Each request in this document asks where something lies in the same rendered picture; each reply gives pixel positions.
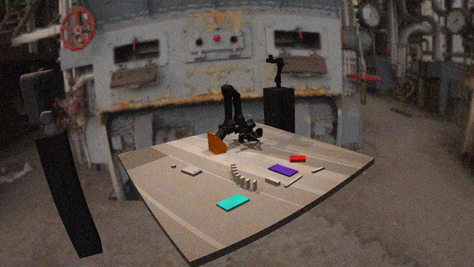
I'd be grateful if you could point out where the purple rectangular block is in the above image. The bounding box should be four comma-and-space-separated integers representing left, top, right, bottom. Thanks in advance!
268, 164, 298, 177

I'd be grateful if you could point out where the turquoise rectangular block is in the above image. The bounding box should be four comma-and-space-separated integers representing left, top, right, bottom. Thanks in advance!
216, 193, 250, 212

